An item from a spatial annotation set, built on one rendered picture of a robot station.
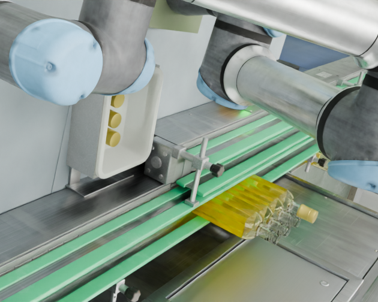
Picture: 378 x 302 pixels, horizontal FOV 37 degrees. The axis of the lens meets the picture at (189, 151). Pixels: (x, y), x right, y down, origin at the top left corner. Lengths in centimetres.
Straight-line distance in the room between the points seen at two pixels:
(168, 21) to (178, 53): 22
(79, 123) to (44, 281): 33
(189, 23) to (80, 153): 37
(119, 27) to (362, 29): 28
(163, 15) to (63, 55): 67
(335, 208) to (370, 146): 117
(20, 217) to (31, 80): 63
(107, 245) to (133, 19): 59
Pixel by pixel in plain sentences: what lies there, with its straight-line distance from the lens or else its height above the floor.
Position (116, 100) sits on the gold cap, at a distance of 114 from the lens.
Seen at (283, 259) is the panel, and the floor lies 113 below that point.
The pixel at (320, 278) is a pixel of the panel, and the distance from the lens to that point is 147.
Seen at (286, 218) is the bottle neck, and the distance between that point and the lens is 140.
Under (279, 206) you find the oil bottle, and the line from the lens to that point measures 141.
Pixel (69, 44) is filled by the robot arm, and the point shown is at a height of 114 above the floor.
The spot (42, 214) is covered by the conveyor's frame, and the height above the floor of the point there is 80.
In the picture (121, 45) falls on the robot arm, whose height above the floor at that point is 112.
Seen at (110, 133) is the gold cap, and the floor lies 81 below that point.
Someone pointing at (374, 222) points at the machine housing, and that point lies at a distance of 191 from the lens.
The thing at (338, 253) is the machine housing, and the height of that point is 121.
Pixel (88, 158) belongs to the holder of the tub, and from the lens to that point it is 115.
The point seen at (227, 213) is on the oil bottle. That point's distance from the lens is 132.
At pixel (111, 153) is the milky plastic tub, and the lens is 124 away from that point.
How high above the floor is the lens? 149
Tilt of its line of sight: 27 degrees down
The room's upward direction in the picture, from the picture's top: 115 degrees clockwise
